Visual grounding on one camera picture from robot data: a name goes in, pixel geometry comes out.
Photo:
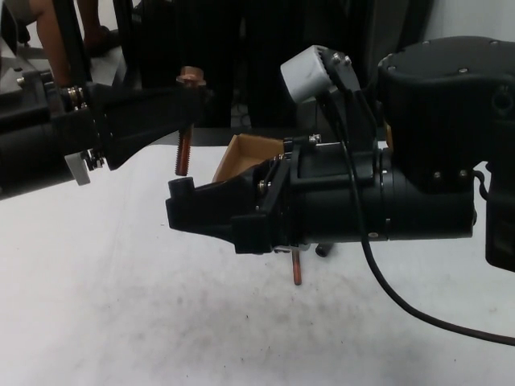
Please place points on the copper bolt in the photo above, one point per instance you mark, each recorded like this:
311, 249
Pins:
297, 269
185, 153

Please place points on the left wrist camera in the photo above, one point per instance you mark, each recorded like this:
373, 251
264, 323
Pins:
78, 171

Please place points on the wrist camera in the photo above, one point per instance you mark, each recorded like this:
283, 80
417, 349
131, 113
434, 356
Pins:
78, 171
303, 74

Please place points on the cardboard box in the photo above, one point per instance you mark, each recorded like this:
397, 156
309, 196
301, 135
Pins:
245, 154

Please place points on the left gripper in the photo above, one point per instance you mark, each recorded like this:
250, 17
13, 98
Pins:
98, 120

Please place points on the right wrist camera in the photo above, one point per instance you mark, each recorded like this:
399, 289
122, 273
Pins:
303, 74

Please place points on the person's legs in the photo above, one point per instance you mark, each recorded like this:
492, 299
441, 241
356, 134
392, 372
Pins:
56, 44

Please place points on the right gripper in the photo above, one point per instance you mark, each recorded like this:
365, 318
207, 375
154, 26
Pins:
281, 209

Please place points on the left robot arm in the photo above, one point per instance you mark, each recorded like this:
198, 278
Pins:
28, 140

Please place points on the black sleeve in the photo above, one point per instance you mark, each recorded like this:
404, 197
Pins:
182, 187
324, 250

